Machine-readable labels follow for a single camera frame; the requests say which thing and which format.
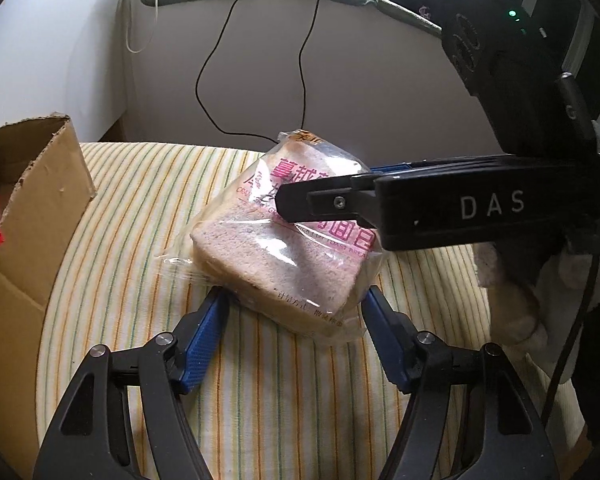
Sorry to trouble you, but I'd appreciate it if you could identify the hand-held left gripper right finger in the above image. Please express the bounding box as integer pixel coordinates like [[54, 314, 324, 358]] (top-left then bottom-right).
[[361, 285, 565, 480]]

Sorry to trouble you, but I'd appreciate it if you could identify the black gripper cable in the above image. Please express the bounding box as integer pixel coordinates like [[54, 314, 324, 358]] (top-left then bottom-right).
[[540, 250, 600, 423]]

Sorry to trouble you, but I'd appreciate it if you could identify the white cable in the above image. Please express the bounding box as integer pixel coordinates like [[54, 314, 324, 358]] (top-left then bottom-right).
[[125, 0, 161, 56]]

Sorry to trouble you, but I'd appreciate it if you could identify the white cabinet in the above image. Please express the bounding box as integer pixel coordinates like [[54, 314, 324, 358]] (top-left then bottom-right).
[[0, 0, 131, 143]]

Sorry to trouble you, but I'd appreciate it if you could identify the sliced bread packet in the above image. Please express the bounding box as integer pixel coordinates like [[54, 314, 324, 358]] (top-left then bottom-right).
[[160, 130, 383, 346]]

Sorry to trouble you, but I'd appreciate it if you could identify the cardboard box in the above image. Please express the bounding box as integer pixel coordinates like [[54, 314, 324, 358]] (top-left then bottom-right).
[[0, 114, 98, 466]]

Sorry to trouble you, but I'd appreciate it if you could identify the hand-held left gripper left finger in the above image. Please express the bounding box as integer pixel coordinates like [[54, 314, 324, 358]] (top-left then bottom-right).
[[32, 286, 232, 480]]

